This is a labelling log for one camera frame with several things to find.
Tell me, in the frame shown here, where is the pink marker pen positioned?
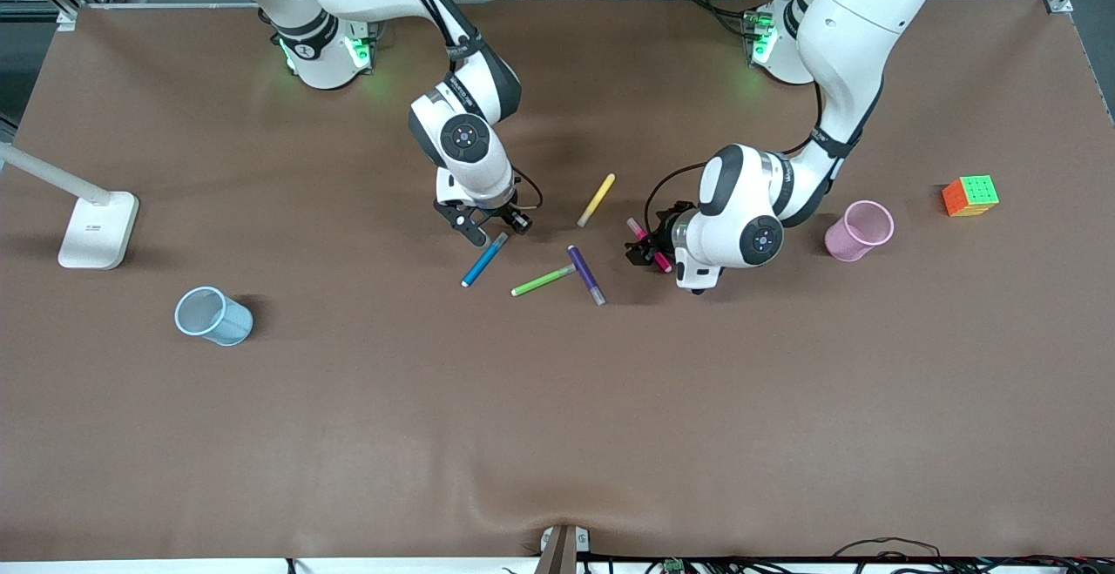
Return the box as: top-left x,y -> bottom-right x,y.
625,217 -> 673,274

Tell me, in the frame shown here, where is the blue marker pen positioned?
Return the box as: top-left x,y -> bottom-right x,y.
461,232 -> 510,288

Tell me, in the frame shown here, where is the purple marker pen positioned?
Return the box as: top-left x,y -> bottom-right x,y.
567,245 -> 606,307

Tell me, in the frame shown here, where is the green marker pen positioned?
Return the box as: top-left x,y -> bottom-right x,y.
510,264 -> 578,298

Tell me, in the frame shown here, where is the yellow marker pen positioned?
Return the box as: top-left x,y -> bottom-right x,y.
577,173 -> 617,228

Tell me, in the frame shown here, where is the pink mesh cup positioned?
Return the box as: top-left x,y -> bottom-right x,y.
824,199 -> 896,263

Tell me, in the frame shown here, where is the green-lit circuit board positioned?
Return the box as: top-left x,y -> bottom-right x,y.
741,8 -> 779,67
347,21 -> 378,72

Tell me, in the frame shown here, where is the colourful puzzle cube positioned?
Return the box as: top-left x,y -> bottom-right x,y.
941,174 -> 1001,218

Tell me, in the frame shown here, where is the light blue mesh cup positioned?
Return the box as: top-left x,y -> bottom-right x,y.
174,286 -> 255,348

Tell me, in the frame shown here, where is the white lamp stand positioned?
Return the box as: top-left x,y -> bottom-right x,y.
0,142 -> 140,271

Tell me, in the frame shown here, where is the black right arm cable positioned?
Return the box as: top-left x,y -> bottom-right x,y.
510,165 -> 544,213

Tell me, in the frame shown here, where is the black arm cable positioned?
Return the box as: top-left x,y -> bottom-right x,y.
645,162 -> 711,218
510,165 -> 544,213

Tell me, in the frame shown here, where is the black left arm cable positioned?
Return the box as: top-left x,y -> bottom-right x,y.
645,162 -> 711,218

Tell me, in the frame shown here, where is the table edge clamp bracket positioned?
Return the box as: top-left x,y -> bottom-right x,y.
534,523 -> 591,574

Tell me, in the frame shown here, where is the black cable bundle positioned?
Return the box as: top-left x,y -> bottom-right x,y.
828,537 -> 1115,574

